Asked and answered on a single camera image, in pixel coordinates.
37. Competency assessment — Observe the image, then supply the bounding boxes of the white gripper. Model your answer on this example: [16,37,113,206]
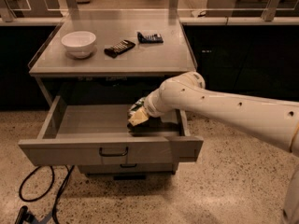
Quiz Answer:
[128,91,164,126]

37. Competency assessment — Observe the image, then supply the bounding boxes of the black plug on floor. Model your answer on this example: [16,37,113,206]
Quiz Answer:
[15,205,35,224]

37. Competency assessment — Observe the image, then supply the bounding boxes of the black top drawer handle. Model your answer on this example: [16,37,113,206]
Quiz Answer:
[99,147,129,158]

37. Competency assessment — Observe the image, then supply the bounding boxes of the white ceramic bowl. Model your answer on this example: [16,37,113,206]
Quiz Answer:
[61,31,96,59]

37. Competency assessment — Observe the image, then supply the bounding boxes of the grey drawer cabinet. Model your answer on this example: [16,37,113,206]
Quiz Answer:
[19,10,202,175]

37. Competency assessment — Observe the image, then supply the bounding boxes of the lower grey drawer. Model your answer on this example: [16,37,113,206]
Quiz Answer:
[78,163,178,175]

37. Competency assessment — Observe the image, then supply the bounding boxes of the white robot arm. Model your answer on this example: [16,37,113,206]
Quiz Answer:
[128,72,299,157]

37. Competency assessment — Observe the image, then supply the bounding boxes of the open grey top drawer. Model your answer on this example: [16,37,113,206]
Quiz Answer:
[19,96,203,166]

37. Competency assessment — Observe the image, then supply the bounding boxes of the green soda can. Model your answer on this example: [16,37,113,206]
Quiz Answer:
[128,97,145,119]

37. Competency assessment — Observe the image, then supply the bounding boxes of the dark brown snack bar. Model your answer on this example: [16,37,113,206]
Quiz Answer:
[104,40,135,58]

